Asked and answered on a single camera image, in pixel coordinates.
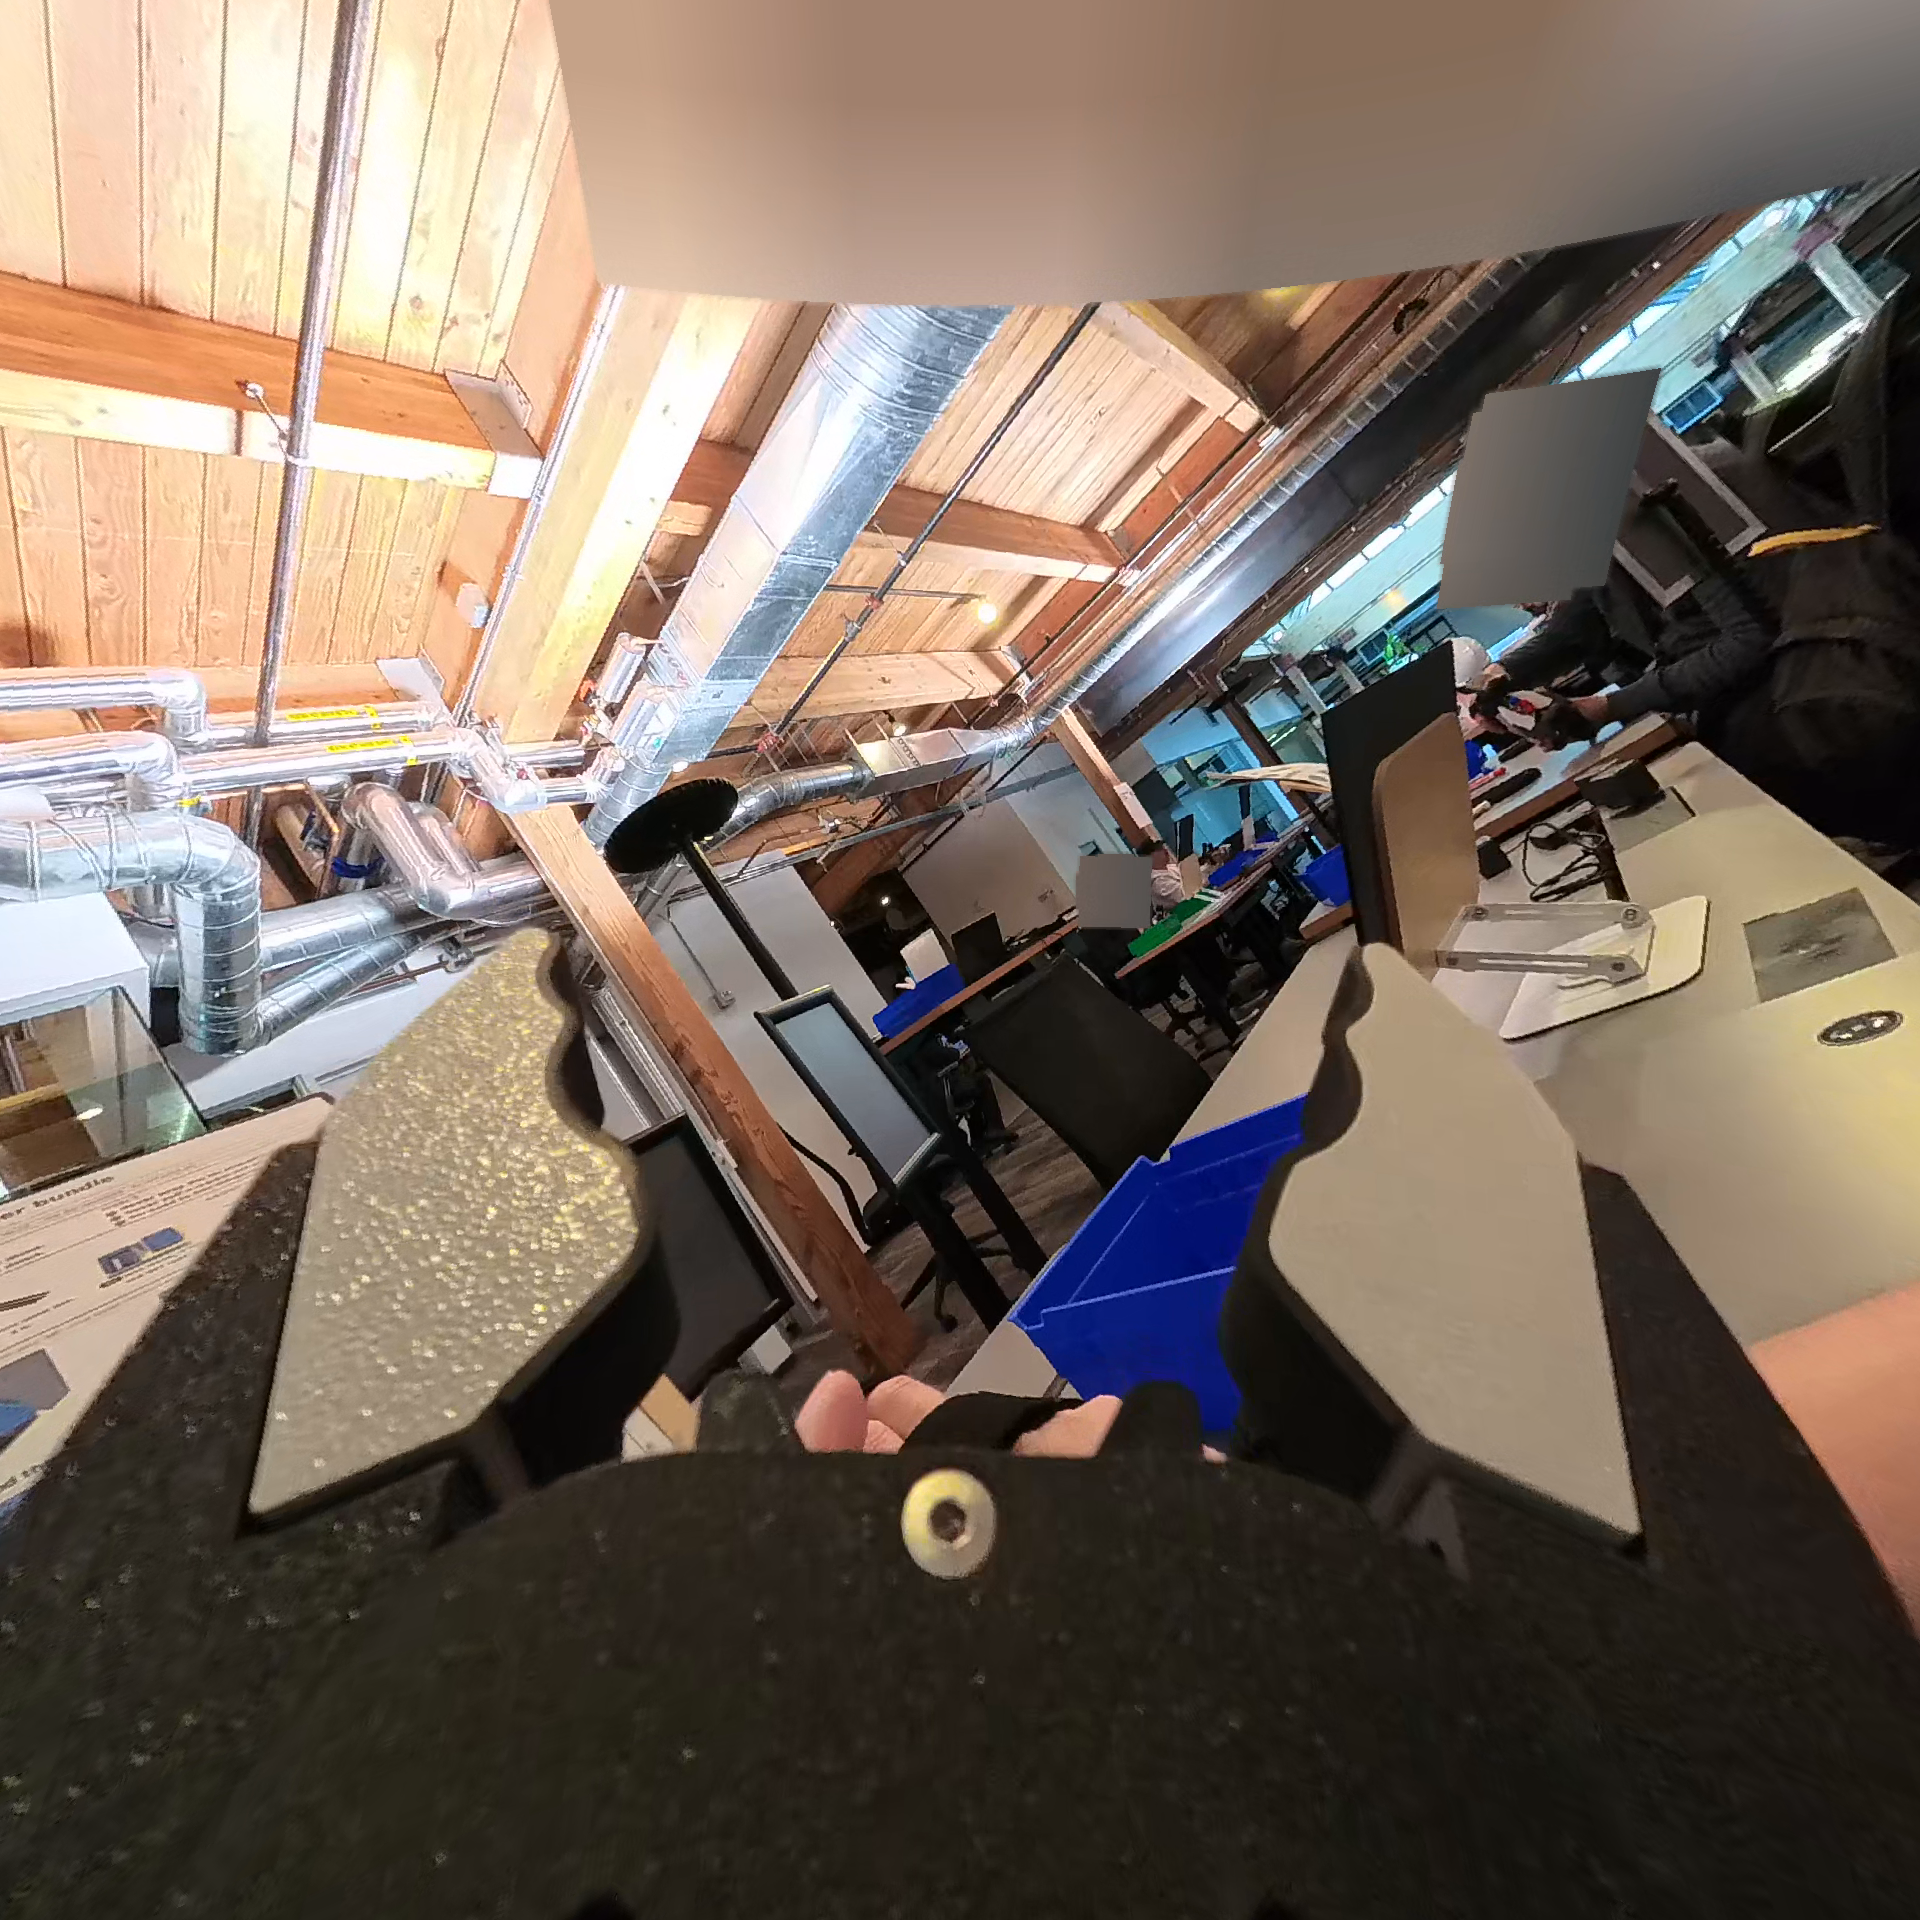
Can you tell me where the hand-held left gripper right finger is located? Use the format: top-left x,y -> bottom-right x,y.
1219,942 -> 1648,1550

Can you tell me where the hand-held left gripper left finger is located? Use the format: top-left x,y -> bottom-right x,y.
246,928 -> 684,1521

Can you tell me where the blue plastic bin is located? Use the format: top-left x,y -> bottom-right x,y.
1012,1095 -> 1311,1439

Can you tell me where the person's right forearm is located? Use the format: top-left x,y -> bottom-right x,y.
1746,1282 -> 1920,1626

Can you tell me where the person's right hand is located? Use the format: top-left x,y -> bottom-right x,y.
795,1371 -> 1226,1466

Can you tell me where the black monitor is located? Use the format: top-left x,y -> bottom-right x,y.
623,1119 -> 794,1397

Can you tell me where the instruction sign with tag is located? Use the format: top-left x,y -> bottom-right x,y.
0,1094 -> 337,1510

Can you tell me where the curved wooden panel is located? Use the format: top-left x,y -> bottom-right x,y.
1371,712 -> 1484,976

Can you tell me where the black high-back office chair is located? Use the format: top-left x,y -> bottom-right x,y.
967,951 -> 1211,1186

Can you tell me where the monitor on rolling stand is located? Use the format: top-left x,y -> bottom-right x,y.
755,987 -> 1052,1328

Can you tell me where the black round floor lamp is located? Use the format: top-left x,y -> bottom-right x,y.
604,778 -> 800,1000

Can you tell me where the grey square sticker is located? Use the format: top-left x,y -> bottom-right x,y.
1745,887 -> 1898,1003

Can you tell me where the silver insulated pipe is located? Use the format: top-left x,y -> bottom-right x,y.
0,727 -> 601,816

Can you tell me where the metal ceiling conduit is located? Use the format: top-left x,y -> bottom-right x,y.
247,0 -> 378,753

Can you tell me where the wooden support post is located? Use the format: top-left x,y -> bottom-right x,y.
511,809 -> 922,1374

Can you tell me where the metal bracket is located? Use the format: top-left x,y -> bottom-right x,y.
1438,901 -> 1652,976

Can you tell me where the silver elbow duct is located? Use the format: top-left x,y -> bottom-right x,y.
0,809 -> 267,1057

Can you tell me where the rectangular metal duct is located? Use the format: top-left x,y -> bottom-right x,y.
848,727 -> 1057,800

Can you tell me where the long thin spiral duct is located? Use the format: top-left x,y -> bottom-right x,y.
1032,267 -> 1510,745

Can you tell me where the large silver spiral duct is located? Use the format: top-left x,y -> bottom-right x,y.
585,305 -> 1015,857

